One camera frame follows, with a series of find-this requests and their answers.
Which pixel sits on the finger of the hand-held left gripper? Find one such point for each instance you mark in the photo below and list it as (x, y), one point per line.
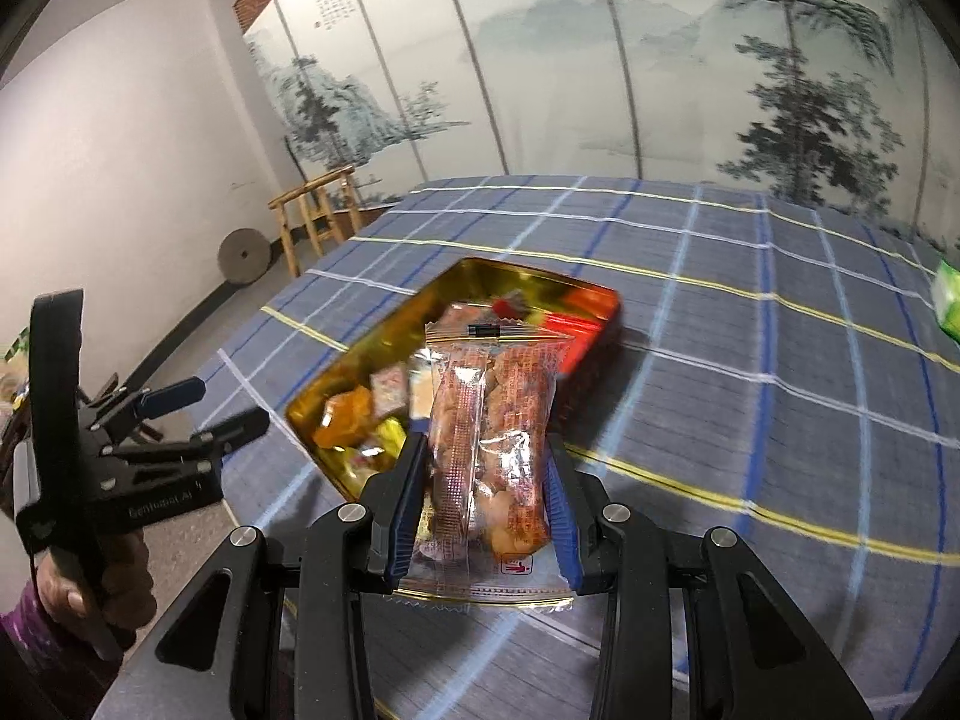
(176, 394)
(225, 431)

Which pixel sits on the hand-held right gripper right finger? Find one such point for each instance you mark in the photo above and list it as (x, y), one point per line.
(561, 525)

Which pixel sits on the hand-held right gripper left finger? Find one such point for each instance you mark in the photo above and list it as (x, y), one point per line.
(409, 502)

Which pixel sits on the orange snack packet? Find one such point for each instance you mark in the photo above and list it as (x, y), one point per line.
(349, 416)

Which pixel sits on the clear bag of coated nuts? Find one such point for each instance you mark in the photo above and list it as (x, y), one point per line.
(517, 420)

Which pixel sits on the red snack packet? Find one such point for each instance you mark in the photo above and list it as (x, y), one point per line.
(574, 326)

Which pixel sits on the maroon tin box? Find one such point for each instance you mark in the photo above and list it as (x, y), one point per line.
(480, 285)

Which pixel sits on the person's left forearm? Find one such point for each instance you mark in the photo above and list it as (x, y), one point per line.
(22, 622)

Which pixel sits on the person's left hand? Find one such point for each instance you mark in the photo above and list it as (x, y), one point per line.
(131, 577)

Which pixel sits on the round stone disc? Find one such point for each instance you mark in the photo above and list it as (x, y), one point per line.
(240, 256)

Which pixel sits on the bamboo chair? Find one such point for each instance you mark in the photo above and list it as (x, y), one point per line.
(315, 202)

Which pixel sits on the plaid tablecloth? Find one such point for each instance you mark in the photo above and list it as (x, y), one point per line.
(750, 360)

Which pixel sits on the dark thin stick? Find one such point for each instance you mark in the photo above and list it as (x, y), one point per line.
(294, 161)

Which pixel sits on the green snack packet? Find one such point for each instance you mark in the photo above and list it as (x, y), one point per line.
(949, 300)

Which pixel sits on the landscape painted wall screen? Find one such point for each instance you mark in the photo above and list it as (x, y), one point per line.
(562, 52)

